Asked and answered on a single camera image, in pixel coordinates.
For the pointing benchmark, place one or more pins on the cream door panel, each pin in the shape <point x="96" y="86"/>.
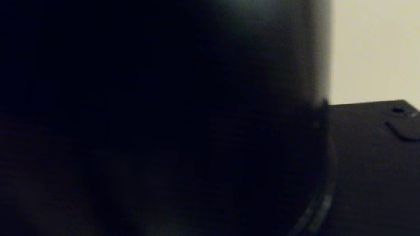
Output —
<point x="405" y="54"/>

